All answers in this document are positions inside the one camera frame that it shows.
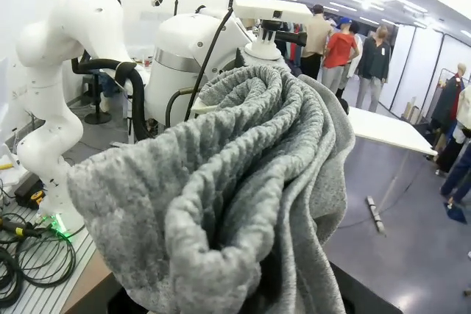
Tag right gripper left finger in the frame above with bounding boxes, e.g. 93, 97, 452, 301
105, 283, 148, 314

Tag person in dark shirt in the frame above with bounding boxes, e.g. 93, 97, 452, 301
354, 24, 392, 113

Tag grey training pants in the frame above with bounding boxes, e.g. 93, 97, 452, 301
65, 63, 357, 314

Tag ceiling light strip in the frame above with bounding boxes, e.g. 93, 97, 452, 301
381, 0, 428, 14

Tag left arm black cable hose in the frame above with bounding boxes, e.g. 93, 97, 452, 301
71, 57, 149, 143

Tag black and yellow tool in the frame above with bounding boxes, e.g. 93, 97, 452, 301
0, 216, 43, 240

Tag white side table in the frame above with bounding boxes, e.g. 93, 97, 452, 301
345, 105, 439, 237

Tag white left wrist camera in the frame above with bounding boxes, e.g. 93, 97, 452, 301
231, 0, 313, 62

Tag black coiled cable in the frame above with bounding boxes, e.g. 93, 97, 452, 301
0, 196, 79, 310

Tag figure in red hoodie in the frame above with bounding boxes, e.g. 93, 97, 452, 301
322, 17, 358, 101

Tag person in blue jeans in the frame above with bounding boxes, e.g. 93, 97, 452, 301
439, 143, 471, 207

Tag blue cloth on floor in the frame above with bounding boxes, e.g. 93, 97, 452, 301
442, 201, 467, 224

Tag thin black camera cable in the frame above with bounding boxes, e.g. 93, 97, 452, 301
164, 7, 236, 129

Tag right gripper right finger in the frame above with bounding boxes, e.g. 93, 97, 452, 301
327, 259, 404, 314

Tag figure in beige top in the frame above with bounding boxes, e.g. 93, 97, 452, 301
300, 4, 335, 80

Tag black stool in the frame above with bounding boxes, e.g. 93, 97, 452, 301
81, 70, 113, 125

